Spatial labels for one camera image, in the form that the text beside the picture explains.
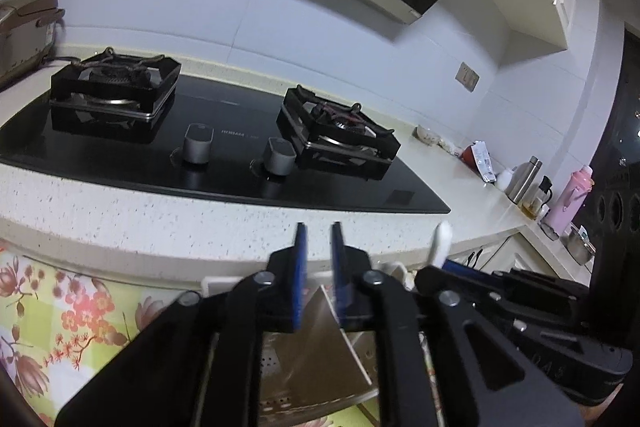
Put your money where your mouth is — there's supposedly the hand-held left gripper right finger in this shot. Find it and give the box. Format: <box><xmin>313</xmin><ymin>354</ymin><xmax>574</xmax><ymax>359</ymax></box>
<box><xmin>331</xmin><ymin>221</ymin><xmax>586</xmax><ymax>427</ymax></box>

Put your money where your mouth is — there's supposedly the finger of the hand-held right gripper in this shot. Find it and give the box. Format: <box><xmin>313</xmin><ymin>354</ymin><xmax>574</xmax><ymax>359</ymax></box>
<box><xmin>443</xmin><ymin>259</ymin><xmax>512</xmax><ymax>291</ymax></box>
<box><xmin>415</xmin><ymin>266</ymin><xmax>507</xmax><ymax>309</ymax></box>

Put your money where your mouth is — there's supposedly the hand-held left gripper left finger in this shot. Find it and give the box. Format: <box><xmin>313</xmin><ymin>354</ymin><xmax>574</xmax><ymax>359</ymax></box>
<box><xmin>54</xmin><ymin>222</ymin><xmax>310</xmax><ymax>427</ymax></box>

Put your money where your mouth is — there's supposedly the beige perforated utensil holder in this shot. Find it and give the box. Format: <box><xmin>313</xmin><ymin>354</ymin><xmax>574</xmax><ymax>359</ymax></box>
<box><xmin>202</xmin><ymin>259</ymin><xmax>441</xmax><ymax>427</ymax></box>

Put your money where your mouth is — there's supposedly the steel cooking pot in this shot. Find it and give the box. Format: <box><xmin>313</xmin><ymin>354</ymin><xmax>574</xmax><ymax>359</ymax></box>
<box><xmin>565</xmin><ymin>224</ymin><xmax>597</xmax><ymax>265</ymax></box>

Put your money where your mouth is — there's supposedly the flat metal blade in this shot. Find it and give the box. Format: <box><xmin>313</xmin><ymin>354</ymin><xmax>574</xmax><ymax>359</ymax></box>
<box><xmin>290</xmin><ymin>284</ymin><xmax>378</xmax><ymax>400</ymax></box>

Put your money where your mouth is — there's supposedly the steel thermos flask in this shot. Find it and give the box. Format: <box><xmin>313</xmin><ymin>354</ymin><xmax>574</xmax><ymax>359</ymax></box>
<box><xmin>505</xmin><ymin>156</ymin><xmax>543</xmax><ymax>205</ymax></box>

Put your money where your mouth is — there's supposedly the grey stove knob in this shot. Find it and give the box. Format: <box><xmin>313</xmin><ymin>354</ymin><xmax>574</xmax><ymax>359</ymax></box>
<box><xmin>264</xmin><ymin>137</ymin><xmax>297</xmax><ymax>178</ymax></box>
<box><xmin>182</xmin><ymin>123</ymin><xmax>215</xmax><ymax>165</ymax></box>

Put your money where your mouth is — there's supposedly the red snack packet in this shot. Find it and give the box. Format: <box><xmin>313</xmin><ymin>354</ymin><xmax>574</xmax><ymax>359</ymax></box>
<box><xmin>462</xmin><ymin>141</ymin><xmax>498</xmax><ymax>182</ymax></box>

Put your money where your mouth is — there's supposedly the pink water bottle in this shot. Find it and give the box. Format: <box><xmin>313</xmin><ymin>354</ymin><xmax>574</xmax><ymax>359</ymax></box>
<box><xmin>542</xmin><ymin>164</ymin><xmax>595</xmax><ymax>233</ymax></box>

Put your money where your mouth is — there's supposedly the black burner grate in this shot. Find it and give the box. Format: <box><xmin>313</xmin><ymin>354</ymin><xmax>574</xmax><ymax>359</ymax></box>
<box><xmin>49</xmin><ymin>48</ymin><xmax>182</xmax><ymax>122</ymax></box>
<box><xmin>277</xmin><ymin>84</ymin><xmax>402</xmax><ymax>180</ymax></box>

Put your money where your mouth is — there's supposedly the small white bowl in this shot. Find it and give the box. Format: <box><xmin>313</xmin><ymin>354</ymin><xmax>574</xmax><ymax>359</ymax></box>
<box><xmin>416</xmin><ymin>124</ymin><xmax>441</xmax><ymax>148</ymax></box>

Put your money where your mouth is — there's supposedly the black glass gas cooktop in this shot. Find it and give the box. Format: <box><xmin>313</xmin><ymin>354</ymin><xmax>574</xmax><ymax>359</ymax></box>
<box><xmin>0</xmin><ymin>69</ymin><xmax>451</xmax><ymax>215</ymax></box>

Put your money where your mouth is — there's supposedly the dark glass door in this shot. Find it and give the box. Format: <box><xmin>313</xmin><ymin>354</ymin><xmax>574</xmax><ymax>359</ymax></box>
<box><xmin>590</xmin><ymin>24</ymin><xmax>640</xmax><ymax>278</ymax></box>

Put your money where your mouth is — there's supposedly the floral checked tablecloth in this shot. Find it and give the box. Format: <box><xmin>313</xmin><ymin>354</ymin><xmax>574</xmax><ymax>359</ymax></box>
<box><xmin>0</xmin><ymin>247</ymin><xmax>446</xmax><ymax>427</ymax></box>

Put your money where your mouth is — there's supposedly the beige rice cooker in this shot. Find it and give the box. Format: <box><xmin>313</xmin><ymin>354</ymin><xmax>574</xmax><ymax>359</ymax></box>
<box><xmin>0</xmin><ymin>0</ymin><xmax>66</xmax><ymax>90</ymax></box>

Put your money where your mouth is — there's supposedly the gold wall outlet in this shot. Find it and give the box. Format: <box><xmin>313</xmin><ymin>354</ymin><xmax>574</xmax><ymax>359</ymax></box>
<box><xmin>455</xmin><ymin>62</ymin><xmax>480</xmax><ymax>92</ymax></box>

